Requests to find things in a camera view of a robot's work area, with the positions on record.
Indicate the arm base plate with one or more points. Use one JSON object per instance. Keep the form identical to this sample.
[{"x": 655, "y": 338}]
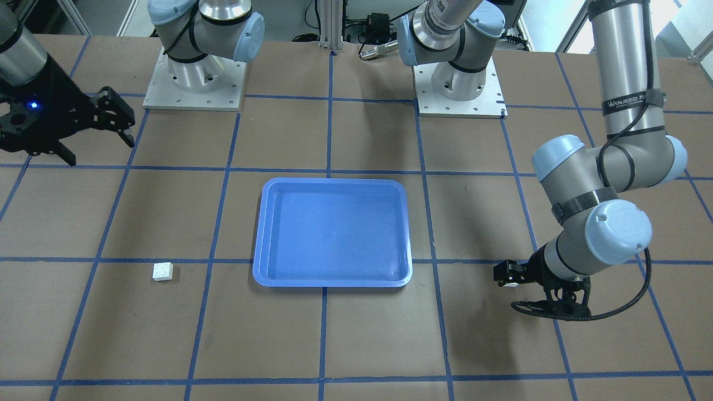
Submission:
[
  {"x": 445, "y": 92},
  {"x": 211, "y": 84}
]

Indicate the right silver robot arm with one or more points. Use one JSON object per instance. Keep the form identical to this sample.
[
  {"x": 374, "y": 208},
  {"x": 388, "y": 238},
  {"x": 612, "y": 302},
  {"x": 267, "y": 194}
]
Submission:
[{"x": 189, "y": 31}]

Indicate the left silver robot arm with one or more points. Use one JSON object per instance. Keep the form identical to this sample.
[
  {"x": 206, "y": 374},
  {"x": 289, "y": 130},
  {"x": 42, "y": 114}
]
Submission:
[{"x": 583, "y": 184}]

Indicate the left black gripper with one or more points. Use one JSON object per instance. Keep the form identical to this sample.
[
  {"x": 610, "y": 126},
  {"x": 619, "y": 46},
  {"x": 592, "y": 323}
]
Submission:
[{"x": 536, "y": 265}]

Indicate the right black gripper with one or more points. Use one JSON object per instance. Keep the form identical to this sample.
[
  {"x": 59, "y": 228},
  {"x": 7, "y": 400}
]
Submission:
[{"x": 63, "y": 103}]

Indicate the blue plastic tray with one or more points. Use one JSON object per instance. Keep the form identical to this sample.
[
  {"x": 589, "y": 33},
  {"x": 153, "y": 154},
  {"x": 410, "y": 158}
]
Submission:
[{"x": 331, "y": 232}]

